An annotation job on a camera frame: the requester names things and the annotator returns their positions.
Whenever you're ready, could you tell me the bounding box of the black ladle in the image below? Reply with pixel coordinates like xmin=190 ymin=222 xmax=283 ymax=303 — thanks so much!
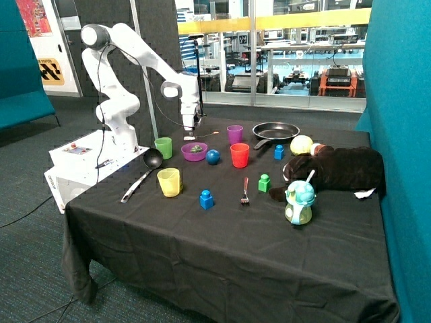
xmin=120 ymin=148 xmax=164 ymax=203

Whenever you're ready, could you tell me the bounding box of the small blue block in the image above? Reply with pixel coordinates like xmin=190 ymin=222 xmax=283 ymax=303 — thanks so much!
xmin=273 ymin=145 xmax=284 ymax=160

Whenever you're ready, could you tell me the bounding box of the green toy in bowl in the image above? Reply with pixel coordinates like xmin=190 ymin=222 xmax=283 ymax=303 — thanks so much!
xmin=190 ymin=145 xmax=203 ymax=153

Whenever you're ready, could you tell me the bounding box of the yellow plastic cup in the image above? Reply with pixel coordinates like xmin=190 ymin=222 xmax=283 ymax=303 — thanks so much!
xmin=157 ymin=168 xmax=178 ymax=198

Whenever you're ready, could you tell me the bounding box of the tea bag yellow tag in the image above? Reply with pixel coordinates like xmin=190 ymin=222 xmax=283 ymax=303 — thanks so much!
xmin=170 ymin=169 xmax=183 ymax=194

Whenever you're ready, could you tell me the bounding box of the black frying pan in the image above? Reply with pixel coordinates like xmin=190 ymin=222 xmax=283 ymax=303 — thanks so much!
xmin=252 ymin=122 xmax=300 ymax=150

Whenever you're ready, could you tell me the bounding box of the yellow black sign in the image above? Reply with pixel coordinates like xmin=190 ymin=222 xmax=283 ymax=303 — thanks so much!
xmin=38 ymin=58 xmax=65 ymax=86

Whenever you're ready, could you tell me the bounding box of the green plastic cup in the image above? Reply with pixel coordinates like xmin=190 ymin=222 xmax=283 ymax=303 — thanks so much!
xmin=154 ymin=137 xmax=172 ymax=160

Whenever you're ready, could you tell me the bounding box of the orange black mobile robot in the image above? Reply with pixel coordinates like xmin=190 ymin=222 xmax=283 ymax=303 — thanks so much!
xmin=309 ymin=65 xmax=366 ymax=98

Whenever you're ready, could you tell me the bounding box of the brown plush toy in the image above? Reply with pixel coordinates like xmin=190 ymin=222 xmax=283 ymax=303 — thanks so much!
xmin=269 ymin=144 xmax=386 ymax=202

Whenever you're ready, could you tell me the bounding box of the yellow green ball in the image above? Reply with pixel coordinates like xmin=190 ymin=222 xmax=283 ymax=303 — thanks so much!
xmin=290 ymin=135 xmax=314 ymax=155

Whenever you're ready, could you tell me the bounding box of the purple plastic cup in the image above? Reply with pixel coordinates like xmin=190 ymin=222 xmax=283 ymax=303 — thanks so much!
xmin=226 ymin=124 xmax=243 ymax=145

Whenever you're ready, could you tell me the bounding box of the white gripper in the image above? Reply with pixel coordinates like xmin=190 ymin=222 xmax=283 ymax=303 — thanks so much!
xmin=180 ymin=103 xmax=204 ymax=137

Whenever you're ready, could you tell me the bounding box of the red plastic cup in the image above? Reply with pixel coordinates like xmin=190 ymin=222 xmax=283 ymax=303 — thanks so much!
xmin=230 ymin=143 xmax=250 ymax=168

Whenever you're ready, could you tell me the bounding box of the blue ball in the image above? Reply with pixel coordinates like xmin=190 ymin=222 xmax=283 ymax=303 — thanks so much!
xmin=205 ymin=149 xmax=220 ymax=166

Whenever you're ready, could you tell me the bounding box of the teal sofa left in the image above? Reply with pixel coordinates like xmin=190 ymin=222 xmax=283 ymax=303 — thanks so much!
xmin=0 ymin=0 xmax=56 ymax=130

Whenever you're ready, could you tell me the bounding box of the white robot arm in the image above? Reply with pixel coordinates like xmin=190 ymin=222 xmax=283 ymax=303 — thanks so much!
xmin=81 ymin=23 xmax=203 ymax=155

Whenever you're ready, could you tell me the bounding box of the turquoise toy bottle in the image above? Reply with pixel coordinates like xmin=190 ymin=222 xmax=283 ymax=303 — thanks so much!
xmin=285 ymin=170 xmax=316 ymax=225

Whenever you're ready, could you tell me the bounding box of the large blue block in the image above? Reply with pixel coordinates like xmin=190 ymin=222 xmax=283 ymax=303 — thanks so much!
xmin=199 ymin=189 xmax=214 ymax=210

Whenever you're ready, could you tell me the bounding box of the teal partition right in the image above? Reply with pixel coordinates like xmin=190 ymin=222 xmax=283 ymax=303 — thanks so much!
xmin=356 ymin=1 xmax=430 ymax=322

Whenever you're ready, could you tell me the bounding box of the green toy block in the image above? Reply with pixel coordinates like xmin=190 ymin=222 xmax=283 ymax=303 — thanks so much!
xmin=258 ymin=174 xmax=271 ymax=193

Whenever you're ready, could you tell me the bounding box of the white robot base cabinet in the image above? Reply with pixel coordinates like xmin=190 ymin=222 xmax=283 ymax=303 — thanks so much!
xmin=44 ymin=130 xmax=148 ymax=213

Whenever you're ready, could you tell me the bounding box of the purple plastic bowl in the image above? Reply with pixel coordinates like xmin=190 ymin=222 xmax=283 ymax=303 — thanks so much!
xmin=181 ymin=142 xmax=208 ymax=162

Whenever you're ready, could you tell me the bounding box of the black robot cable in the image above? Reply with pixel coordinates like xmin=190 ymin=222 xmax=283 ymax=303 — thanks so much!
xmin=95 ymin=43 xmax=189 ymax=184

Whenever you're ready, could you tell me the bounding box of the black tripod stand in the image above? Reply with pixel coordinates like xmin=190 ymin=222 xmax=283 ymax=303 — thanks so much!
xmin=188 ymin=33 xmax=206 ymax=117

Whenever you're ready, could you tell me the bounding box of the red poster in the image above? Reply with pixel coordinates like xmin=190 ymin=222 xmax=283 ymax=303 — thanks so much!
xmin=15 ymin=0 xmax=53 ymax=38

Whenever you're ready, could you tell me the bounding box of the metal fork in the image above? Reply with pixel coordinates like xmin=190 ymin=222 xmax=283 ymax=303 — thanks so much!
xmin=240 ymin=177 xmax=249 ymax=205

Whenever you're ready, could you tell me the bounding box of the black tablecloth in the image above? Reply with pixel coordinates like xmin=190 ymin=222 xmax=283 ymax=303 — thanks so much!
xmin=62 ymin=119 xmax=401 ymax=322

